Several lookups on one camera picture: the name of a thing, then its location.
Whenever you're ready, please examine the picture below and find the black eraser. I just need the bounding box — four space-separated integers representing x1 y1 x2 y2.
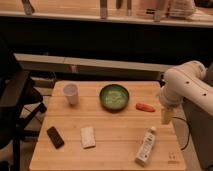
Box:
47 127 64 149

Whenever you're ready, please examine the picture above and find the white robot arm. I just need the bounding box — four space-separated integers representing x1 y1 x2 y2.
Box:
159 61 213 124

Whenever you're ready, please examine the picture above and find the green bowl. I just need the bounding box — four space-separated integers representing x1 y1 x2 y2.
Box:
99 84 129 111

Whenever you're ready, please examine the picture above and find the white bottle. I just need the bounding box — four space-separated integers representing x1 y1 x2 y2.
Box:
135 127 156 166

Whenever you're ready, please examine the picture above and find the white sponge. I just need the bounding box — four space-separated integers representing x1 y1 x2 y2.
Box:
81 126 96 149

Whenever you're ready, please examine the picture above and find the black cable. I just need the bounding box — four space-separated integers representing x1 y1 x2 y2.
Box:
172 115 191 151

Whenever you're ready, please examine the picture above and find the black office chair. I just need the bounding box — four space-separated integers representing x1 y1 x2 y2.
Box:
0 38 47 171

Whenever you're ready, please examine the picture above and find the orange carrot toy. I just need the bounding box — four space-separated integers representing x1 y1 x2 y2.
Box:
136 103 155 112

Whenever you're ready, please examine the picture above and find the white paper cup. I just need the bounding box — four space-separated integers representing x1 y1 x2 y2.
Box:
63 83 78 105

